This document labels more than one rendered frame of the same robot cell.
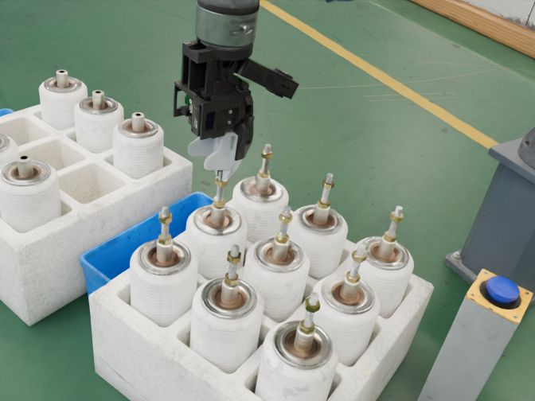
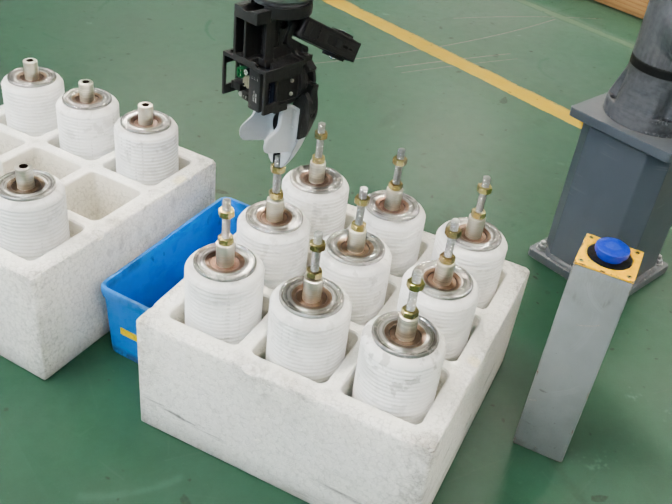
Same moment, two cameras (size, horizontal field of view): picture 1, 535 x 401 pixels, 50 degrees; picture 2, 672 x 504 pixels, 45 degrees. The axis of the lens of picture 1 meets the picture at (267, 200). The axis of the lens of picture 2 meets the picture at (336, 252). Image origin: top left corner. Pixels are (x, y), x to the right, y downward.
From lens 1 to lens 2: 0.23 m
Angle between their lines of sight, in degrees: 7
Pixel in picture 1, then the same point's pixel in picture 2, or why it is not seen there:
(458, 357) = (571, 335)
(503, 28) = not seen: outside the picture
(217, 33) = not seen: outside the picture
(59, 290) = (76, 331)
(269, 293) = (350, 291)
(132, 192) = (151, 202)
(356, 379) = (463, 373)
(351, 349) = (452, 342)
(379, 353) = (483, 344)
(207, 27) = not seen: outside the picture
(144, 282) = (208, 292)
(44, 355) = (73, 409)
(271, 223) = (333, 218)
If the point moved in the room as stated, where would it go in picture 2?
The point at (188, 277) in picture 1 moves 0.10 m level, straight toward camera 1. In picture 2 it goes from (257, 281) to (271, 338)
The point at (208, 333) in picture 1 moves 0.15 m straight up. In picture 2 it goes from (295, 338) to (306, 229)
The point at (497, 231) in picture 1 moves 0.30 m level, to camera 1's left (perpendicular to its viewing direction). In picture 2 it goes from (588, 207) to (414, 198)
